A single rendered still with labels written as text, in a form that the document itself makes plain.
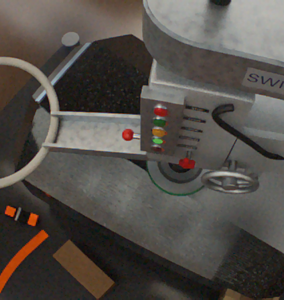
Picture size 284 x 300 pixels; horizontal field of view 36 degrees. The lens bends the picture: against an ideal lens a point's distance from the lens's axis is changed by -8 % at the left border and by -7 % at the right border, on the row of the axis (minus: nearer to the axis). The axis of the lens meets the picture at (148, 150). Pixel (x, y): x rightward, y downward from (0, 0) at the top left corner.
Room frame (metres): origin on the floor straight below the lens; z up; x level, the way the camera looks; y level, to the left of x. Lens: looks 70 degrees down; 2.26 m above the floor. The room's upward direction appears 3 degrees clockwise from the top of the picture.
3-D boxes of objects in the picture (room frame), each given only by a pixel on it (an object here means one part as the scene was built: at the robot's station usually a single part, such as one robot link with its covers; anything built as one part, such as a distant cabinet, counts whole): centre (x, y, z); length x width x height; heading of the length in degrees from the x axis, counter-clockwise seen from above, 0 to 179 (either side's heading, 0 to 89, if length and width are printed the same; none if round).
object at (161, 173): (0.49, -0.11, 0.82); 0.21 x 0.21 x 0.01
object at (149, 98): (0.39, -0.02, 1.35); 0.08 x 0.03 x 0.28; 83
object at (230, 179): (0.36, -0.21, 1.18); 0.15 x 0.10 x 0.15; 83
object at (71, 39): (1.41, 0.47, 0.08); 0.10 x 0.10 x 0.13
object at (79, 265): (0.17, 0.27, 0.07); 0.30 x 0.12 x 0.12; 50
